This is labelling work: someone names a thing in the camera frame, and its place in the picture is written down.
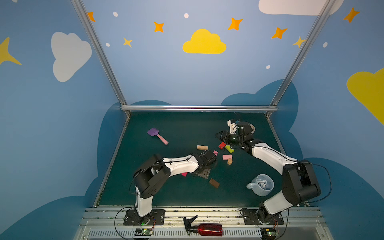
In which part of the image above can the yellow-green wood block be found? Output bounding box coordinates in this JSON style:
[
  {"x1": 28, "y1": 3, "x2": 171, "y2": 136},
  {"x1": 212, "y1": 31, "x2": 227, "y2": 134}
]
[{"x1": 225, "y1": 145, "x2": 235, "y2": 154}]

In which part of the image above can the natural wood block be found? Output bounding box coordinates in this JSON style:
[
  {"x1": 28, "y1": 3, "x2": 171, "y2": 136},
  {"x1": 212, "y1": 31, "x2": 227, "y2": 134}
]
[{"x1": 197, "y1": 145, "x2": 209, "y2": 151}]

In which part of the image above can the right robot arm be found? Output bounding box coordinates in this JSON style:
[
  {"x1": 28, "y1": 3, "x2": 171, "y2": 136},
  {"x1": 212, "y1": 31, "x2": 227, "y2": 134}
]
[{"x1": 215, "y1": 131, "x2": 321, "y2": 224}]

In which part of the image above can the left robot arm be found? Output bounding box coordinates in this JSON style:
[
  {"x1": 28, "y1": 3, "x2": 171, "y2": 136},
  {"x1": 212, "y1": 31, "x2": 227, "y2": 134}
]
[{"x1": 133, "y1": 151, "x2": 217, "y2": 218}]

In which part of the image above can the red wood block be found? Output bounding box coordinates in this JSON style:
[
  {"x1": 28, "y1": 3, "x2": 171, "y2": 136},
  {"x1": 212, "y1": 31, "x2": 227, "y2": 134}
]
[{"x1": 219, "y1": 142, "x2": 227, "y2": 150}]

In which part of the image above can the light pink wood block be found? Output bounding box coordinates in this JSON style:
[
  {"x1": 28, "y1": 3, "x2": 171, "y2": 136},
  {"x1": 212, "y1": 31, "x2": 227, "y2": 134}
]
[{"x1": 223, "y1": 155, "x2": 233, "y2": 160}]

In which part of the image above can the brown wood block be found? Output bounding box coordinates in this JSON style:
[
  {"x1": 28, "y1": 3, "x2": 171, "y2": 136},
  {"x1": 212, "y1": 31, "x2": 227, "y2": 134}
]
[{"x1": 209, "y1": 179, "x2": 220, "y2": 189}]

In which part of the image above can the white tape roll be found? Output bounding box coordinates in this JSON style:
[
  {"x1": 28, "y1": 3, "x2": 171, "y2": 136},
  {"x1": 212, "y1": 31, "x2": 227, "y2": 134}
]
[{"x1": 250, "y1": 124, "x2": 256, "y2": 134}]

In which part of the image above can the light blue mug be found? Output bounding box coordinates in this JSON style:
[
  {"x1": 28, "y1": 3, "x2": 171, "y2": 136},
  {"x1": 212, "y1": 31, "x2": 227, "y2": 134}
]
[{"x1": 246, "y1": 174, "x2": 275, "y2": 197}]

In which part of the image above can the purple pink toy spatula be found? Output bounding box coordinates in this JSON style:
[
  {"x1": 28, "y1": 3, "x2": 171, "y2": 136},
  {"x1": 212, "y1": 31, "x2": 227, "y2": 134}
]
[{"x1": 147, "y1": 128, "x2": 169, "y2": 145}]

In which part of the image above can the red spray bottle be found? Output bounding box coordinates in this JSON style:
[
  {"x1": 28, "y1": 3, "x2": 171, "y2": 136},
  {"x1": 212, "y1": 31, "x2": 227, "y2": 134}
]
[{"x1": 183, "y1": 215, "x2": 224, "y2": 237}]

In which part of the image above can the right controller board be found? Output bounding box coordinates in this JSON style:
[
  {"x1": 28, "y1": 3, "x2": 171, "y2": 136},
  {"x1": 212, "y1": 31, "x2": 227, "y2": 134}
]
[{"x1": 260, "y1": 228, "x2": 278, "y2": 240}]

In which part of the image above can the controller board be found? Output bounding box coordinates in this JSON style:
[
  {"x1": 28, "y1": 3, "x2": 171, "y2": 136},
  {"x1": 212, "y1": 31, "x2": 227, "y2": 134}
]
[
  {"x1": 135, "y1": 229, "x2": 154, "y2": 237},
  {"x1": 260, "y1": 228, "x2": 278, "y2": 240}
]

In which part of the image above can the left controller board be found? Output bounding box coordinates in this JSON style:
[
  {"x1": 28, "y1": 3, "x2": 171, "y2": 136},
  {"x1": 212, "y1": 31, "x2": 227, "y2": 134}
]
[{"x1": 135, "y1": 229, "x2": 154, "y2": 237}]

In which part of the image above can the aluminium corner post right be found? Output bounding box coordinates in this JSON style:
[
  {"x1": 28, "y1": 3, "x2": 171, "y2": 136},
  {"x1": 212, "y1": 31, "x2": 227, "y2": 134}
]
[{"x1": 266, "y1": 0, "x2": 337, "y2": 120}]

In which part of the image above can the aluminium corner post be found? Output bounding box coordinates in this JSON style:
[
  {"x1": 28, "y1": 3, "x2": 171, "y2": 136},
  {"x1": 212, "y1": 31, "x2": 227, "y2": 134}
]
[
  {"x1": 266, "y1": 0, "x2": 337, "y2": 120},
  {"x1": 71, "y1": 0, "x2": 127, "y2": 107}
]

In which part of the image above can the aluminium frame rail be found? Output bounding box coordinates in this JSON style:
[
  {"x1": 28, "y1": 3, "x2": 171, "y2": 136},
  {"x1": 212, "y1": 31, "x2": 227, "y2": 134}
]
[{"x1": 121, "y1": 105, "x2": 278, "y2": 112}]

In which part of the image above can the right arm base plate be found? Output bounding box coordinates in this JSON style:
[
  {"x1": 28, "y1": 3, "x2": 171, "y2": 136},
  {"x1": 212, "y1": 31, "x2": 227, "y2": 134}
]
[{"x1": 240, "y1": 208, "x2": 285, "y2": 225}]

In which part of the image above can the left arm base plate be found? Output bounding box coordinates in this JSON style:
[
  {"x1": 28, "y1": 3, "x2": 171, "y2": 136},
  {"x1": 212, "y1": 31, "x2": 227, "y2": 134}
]
[{"x1": 123, "y1": 209, "x2": 165, "y2": 226}]

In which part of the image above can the aluminium corner post left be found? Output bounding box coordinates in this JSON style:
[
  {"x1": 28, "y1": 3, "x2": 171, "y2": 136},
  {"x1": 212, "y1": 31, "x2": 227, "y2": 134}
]
[{"x1": 71, "y1": 0, "x2": 127, "y2": 107}]

